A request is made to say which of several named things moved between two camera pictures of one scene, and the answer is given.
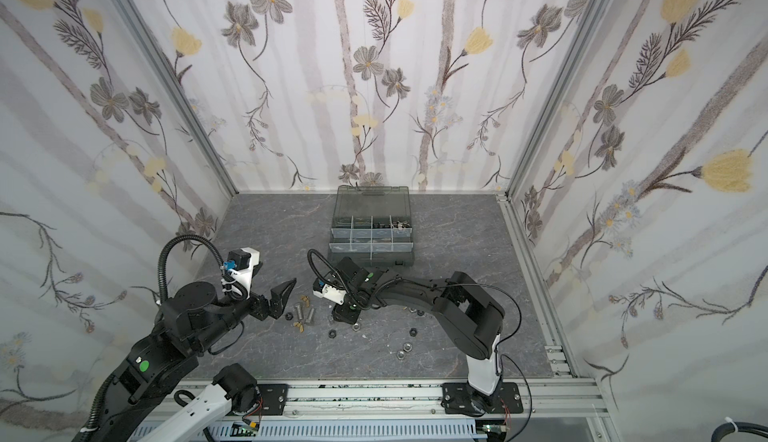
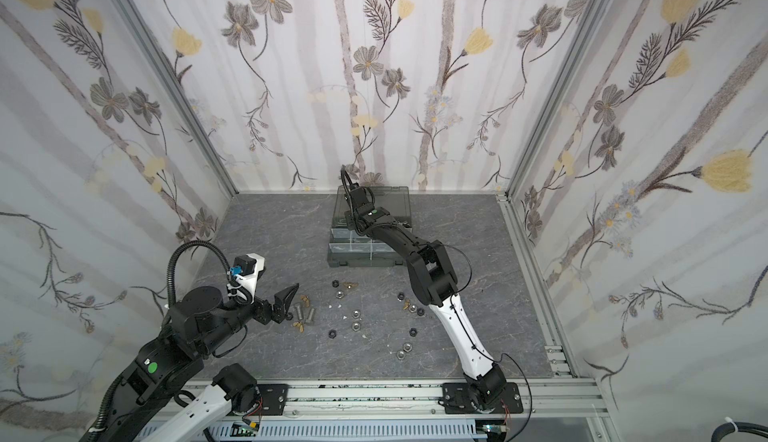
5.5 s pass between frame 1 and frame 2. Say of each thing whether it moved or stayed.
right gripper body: moved
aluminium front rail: stayed
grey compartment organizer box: stayed
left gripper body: stayed
